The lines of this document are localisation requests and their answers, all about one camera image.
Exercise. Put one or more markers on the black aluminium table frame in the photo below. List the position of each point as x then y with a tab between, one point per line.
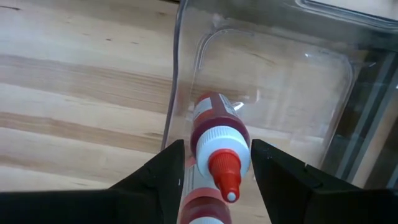
381	168

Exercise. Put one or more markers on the clear plastic container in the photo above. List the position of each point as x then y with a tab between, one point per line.
280	93

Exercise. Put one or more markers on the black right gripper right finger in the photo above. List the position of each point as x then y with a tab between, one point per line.
289	193

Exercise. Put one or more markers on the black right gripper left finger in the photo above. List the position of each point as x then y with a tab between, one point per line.
155	193

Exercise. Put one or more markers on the magenta paint bottle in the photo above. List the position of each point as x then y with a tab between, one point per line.
217	140

